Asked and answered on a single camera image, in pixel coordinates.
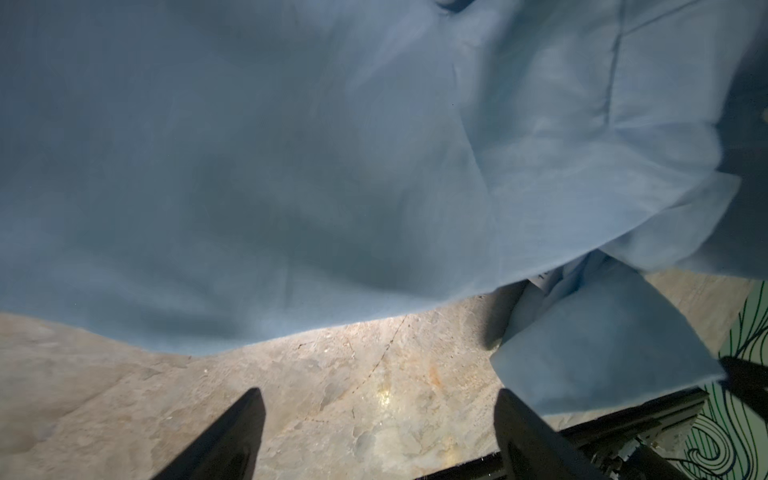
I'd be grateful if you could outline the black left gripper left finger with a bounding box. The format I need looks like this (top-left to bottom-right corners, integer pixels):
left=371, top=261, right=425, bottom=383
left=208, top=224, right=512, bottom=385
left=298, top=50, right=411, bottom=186
left=152, top=388, right=266, bottom=480

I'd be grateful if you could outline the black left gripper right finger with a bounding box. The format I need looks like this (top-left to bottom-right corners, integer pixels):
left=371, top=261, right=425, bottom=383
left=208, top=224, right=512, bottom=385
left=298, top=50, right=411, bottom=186
left=494, top=389, right=606, bottom=480

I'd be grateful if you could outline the light blue long sleeve shirt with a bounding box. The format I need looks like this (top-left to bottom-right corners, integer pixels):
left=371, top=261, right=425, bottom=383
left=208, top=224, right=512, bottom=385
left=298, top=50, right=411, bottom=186
left=1, top=1, right=767, bottom=415

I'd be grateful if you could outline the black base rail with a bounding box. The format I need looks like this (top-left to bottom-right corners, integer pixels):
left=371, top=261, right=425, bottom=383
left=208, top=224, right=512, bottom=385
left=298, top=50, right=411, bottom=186
left=427, top=388, right=708, bottom=479

